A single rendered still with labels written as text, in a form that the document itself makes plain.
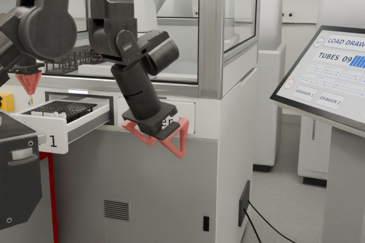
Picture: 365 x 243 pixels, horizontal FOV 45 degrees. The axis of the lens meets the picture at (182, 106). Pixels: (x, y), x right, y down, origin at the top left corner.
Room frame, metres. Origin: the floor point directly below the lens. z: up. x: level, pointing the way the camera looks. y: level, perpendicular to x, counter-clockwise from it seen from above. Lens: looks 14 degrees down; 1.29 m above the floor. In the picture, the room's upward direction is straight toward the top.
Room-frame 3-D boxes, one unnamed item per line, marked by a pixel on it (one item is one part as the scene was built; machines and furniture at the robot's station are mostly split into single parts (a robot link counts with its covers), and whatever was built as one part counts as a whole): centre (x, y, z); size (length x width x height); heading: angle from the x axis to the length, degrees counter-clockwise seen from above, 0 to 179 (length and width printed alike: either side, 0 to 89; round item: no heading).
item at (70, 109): (1.52, 0.43, 0.87); 0.22 x 0.18 x 0.06; 163
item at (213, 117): (2.09, 0.22, 0.87); 1.02 x 0.95 x 0.14; 73
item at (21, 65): (1.44, 0.51, 1.09); 0.10 x 0.07 x 0.07; 162
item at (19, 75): (1.45, 0.50, 1.02); 0.07 x 0.07 x 0.09; 72
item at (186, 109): (1.55, 0.10, 0.87); 0.29 x 0.02 x 0.11; 73
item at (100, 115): (1.53, 0.43, 0.86); 0.40 x 0.26 x 0.06; 163
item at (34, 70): (1.44, 0.51, 1.02); 0.07 x 0.07 x 0.09; 72
